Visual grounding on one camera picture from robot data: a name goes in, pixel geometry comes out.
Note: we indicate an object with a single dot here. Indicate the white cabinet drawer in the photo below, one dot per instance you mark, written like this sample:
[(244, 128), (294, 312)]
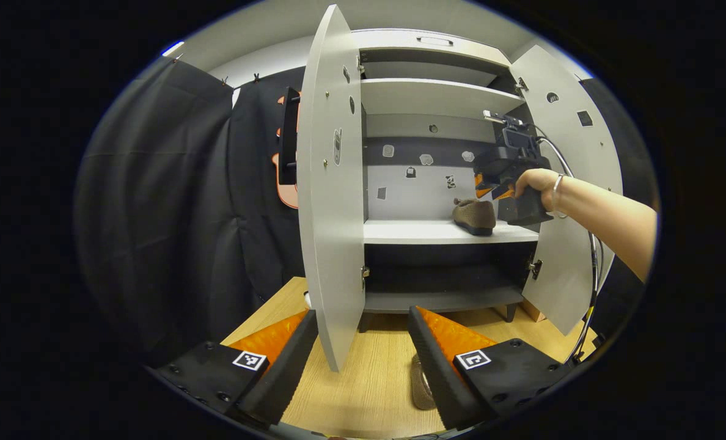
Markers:
[(393, 44)]

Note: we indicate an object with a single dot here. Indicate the white grey shoe cabinet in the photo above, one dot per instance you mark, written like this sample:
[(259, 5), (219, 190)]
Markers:
[(424, 232)]

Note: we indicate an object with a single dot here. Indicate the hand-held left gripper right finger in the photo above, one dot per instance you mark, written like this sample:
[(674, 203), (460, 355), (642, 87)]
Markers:
[(439, 379)]

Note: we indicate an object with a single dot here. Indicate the ceiling light panel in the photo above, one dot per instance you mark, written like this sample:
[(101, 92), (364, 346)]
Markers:
[(173, 49)]

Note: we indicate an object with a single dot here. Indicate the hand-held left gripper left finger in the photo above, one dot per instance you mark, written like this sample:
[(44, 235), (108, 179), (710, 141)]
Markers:
[(283, 366)]

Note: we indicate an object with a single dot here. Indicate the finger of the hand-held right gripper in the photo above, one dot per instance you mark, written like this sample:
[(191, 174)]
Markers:
[(488, 189)]

